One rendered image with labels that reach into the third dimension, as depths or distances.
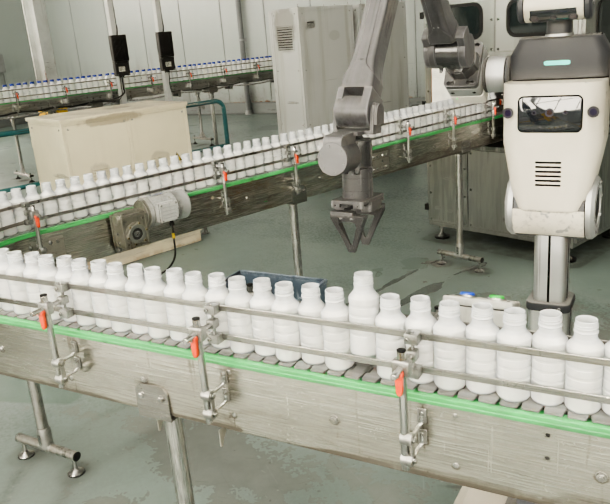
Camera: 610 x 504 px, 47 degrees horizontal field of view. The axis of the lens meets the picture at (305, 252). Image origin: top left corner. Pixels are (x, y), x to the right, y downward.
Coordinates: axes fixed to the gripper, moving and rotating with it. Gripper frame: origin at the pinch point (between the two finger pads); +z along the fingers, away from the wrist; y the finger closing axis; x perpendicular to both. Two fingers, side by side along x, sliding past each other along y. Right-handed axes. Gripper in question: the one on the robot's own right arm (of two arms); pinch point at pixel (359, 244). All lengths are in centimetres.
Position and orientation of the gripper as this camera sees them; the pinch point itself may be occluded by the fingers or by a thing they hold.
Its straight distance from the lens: 132.8
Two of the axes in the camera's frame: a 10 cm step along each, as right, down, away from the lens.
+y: -4.8, 2.4, -8.5
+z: 0.4, 9.7, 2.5
